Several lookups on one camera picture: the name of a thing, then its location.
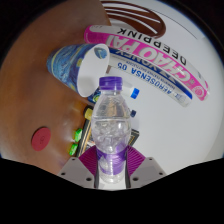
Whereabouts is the dark blue pump bottle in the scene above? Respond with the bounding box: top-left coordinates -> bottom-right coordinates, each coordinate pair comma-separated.
87,87 -> 138,119

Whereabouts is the blue starry print paper cup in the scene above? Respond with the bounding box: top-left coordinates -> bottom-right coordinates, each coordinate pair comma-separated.
46,42 -> 111,98

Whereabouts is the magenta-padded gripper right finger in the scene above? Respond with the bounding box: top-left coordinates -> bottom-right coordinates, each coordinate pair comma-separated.
124,145 -> 167,189

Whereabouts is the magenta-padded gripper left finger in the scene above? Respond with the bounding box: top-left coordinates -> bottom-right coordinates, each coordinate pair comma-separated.
57,146 -> 100,190

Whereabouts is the flat round red coaster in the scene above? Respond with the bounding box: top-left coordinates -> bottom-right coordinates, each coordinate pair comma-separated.
31,126 -> 52,152

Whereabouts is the clear purple-capped water bottle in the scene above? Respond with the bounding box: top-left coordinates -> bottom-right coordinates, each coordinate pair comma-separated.
90,76 -> 132,184

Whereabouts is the framed group photo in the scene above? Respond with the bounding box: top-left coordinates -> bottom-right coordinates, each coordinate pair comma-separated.
75,118 -> 140,158

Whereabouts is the white blue shuttlecock tube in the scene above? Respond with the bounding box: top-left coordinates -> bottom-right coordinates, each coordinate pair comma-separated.
106,46 -> 194,108

